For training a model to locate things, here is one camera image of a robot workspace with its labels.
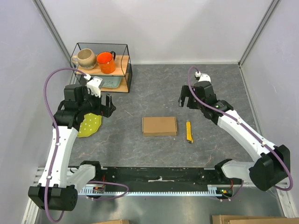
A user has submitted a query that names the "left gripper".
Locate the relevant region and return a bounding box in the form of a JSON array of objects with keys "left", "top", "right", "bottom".
[{"left": 78, "top": 86, "right": 116, "bottom": 118}]

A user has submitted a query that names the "yellow utility knife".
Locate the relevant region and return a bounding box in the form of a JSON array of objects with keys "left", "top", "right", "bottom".
[{"left": 186, "top": 120, "right": 193, "bottom": 144}]

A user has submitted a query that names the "brown cardboard express box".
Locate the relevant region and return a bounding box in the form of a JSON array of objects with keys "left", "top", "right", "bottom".
[{"left": 142, "top": 117, "right": 178, "bottom": 137}]

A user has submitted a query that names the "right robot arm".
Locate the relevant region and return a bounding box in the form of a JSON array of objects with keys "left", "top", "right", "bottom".
[{"left": 178, "top": 81, "right": 291, "bottom": 191}]

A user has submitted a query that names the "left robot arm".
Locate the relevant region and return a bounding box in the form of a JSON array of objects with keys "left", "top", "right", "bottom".
[{"left": 28, "top": 84, "right": 116, "bottom": 211}]

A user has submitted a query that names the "light green tray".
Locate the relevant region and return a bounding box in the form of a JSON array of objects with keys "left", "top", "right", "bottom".
[{"left": 102, "top": 76, "right": 122, "bottom": 89}]

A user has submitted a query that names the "yellow-green dotted plate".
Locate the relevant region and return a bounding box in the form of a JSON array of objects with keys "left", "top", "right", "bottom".
[{"left": 77, "top": 113, "right": 102, "bottom": 138}]

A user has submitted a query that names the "orange mug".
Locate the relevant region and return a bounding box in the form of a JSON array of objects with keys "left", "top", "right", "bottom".
[{"left": 97, "top": 51, "right": 116, "bottom": 74}]

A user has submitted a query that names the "beige ceramic mug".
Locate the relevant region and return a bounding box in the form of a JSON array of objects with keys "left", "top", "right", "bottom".
[{"left": 71, "top": 49, "right": 97, "bottom": 70}]

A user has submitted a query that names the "cardboard piece bottom centre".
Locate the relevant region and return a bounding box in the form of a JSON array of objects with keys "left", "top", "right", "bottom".
[{"left": 93, "top": 219, "right": 130, "bottom": 224}]

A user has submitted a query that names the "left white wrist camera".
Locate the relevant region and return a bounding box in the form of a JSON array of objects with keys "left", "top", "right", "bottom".
[{"left": 84, "top": 74, "right": 104, "bottom": 98}]

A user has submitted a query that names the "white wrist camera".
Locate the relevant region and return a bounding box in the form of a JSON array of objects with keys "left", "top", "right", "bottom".
[
  {"left": 84, "top": 74, "right": 104, "bottom": 98},
  {"left": 194, "top": 71, "right": 211, "bottom": 82}
]

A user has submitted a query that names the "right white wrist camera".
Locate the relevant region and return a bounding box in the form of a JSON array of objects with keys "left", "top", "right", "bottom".
[{"left": 194, "top": 71, "right": 211, "bottom": 82}]

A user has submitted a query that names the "black wire wooden shelf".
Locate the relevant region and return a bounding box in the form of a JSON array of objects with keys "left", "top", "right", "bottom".
[{"left": 70, "top": 42, "right": 132, "bottom": 93}]

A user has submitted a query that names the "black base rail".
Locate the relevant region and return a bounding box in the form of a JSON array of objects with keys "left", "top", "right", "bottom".
[{"left": 92, "top": 167, "right": 242, "bottom": 193}]

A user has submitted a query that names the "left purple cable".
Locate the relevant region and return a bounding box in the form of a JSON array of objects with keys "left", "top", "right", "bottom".
[{"left": 43, "top": 67, "right": 129, "bottom": 222}]

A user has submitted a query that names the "purple cable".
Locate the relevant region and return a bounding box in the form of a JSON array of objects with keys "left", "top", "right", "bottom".
[
  {"left": 43, "top": 67, "right": 129, "bottom": 222},
  {"left": 188, "top": 66, "right": 294, "bottom": 201}
]

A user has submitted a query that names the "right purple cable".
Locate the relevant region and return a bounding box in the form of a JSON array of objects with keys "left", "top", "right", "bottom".
[{"left": 188, "top": 66, "right": 294, "bottom": 201}]

